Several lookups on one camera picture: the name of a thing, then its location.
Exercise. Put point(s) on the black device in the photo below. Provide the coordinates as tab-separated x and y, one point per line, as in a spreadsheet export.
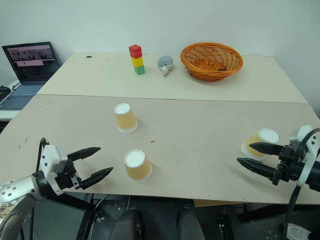
3	93

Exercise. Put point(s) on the white object under table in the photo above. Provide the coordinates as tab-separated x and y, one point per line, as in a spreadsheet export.
300	232

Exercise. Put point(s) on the red cube block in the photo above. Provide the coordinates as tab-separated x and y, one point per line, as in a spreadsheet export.
135	51

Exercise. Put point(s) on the grey plush toy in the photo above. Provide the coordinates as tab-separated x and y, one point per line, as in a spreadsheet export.
165	62

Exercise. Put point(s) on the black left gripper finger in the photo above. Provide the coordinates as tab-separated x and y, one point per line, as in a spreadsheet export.
83	152
97	177

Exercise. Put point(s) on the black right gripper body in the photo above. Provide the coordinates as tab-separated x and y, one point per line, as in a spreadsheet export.
288	170

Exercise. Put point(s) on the green cube block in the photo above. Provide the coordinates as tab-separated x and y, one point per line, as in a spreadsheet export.
139	70

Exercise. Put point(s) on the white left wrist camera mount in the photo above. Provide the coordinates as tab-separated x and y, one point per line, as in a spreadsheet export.
48	156

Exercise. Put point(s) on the dark rounded shape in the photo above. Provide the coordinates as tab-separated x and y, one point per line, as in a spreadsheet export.
128	225
191	225

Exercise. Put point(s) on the orange wicker basket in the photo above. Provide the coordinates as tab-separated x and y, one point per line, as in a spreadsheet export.
212	67

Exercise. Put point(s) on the grey open laptop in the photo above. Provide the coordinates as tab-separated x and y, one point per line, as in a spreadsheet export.
32	65

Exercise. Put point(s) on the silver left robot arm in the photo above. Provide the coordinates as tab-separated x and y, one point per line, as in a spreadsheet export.
17	190

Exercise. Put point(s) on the brown cardboard sheet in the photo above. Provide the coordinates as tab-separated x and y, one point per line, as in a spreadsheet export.
220	203

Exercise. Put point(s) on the small black scrap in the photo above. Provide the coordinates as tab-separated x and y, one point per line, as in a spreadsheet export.
88	57

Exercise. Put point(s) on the yellow cube block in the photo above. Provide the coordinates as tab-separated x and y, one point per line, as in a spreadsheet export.
137	62

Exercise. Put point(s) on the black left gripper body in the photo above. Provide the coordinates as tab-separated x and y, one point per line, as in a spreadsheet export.
65	176

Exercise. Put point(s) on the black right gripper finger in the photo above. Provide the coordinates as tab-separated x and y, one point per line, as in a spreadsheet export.
266	148
257	167

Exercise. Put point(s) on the brown ribbed paper cup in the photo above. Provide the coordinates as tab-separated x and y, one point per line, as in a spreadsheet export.
268	136
138	170
126	120

